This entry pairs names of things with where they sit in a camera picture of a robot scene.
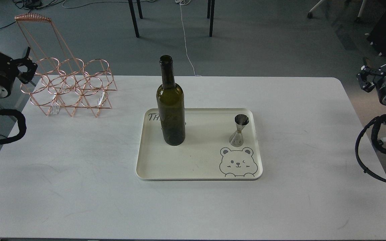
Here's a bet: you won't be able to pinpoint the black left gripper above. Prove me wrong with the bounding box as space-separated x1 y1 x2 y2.
0 47 38 90

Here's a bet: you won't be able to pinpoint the silver steel jigger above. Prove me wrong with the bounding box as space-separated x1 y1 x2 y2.
229 114 249 147

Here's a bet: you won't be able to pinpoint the dark green wine bottle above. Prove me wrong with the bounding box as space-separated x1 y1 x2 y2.
156 55 186 146

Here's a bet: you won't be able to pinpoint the white office chair base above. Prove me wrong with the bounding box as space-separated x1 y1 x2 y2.
307 0 369 23

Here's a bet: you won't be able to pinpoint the black left table legs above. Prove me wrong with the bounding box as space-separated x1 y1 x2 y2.
128 0 143 38

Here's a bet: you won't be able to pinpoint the black table legs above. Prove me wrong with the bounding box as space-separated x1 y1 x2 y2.
128 0 143 38
206 0 215 37

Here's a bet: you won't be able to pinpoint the black right table legs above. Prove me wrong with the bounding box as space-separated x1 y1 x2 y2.
206 0 215 37

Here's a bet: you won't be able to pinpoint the cream bear serving tray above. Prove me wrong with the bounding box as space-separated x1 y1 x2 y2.
136 108 263 181

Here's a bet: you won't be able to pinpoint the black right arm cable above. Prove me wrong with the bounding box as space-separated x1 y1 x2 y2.
355 114 386 188

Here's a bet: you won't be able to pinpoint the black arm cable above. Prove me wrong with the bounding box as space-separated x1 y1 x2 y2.
0 109 27 145
355 114 386 188

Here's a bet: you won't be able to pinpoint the black floor cables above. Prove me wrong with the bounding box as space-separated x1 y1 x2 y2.
0 0 66 34

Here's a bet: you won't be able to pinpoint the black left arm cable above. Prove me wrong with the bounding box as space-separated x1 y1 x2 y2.
0 109 27 145

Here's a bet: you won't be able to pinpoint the copper wire bottle rack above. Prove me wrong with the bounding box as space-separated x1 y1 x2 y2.
15 13 118 117

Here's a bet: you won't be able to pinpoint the white floor cable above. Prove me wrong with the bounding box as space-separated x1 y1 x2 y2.
175 0 203 77

